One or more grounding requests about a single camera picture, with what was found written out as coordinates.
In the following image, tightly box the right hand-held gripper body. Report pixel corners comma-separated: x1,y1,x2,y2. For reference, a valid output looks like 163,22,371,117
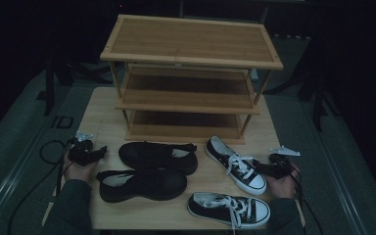
268,145,302,180

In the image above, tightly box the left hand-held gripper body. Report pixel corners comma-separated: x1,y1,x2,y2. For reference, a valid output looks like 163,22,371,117
68,131,96,166

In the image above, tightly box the black and white sneaker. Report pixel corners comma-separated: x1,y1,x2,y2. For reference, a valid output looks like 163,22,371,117
205,135,268,196
187,191,271,235

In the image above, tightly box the black shoe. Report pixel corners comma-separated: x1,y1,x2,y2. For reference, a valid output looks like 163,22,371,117
96,168,188,204
117,141,199,176

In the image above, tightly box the wooden shoe rack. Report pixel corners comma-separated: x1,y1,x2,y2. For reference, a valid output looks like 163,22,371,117
99,13,284,146

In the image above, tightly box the person's left hand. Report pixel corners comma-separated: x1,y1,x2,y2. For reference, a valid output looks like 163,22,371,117
62,153,100,183

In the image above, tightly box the person's right hand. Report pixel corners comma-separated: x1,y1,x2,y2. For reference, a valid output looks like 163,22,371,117
265,165,301,199

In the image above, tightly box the black metal stand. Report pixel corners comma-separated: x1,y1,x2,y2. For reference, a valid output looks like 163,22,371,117
43,57,112,117
263,35,341,131

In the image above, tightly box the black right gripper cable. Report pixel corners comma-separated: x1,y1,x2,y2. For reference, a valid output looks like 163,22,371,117
288,170,324,235

